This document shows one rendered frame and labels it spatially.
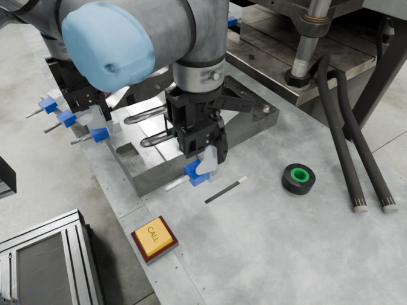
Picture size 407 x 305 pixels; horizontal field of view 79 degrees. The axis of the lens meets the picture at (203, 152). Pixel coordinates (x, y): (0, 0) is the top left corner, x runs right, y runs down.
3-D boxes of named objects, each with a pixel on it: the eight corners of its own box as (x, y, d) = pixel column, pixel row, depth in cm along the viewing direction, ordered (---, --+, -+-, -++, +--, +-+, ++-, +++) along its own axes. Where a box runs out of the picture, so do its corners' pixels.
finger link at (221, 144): (208, 157, 49) (201, 119, 44) (214, 154, 50) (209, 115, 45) (221, 169, 46) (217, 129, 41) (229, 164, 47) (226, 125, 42)
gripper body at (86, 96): (65, 100, 61) (41, 52, 52) (99, 89, 64) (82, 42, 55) (74, 117, 57) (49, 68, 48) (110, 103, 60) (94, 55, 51)
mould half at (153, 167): (139, 198, 64) (128, 165, 54) (103, 140, 79) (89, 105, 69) (275, 124, 84) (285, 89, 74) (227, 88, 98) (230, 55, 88)
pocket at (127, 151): (126, 171, 64) (122, 161, 61) (118, 158, 67) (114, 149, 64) (142, 163, 65) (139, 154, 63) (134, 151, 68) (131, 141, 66)
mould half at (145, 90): (89, 138, 79) (76, 111, 71) (46, 108, 90) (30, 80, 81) (190, 72, 105) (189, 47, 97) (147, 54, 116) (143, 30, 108)
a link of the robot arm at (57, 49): (76, 21, 52) (88, 34, 48) (83, 43, 55) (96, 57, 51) (37, 29, 49) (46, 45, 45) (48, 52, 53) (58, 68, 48)
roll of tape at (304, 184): (315, 195, 65) (320, 187, 62) (284, 195, 65) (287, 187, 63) (307, 170, 70) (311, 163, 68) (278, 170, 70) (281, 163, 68)
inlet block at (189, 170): (172, 205, 51) (170, 190, 47) (161, 188, 54) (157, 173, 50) (223, 175, 56) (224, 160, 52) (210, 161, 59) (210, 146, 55)
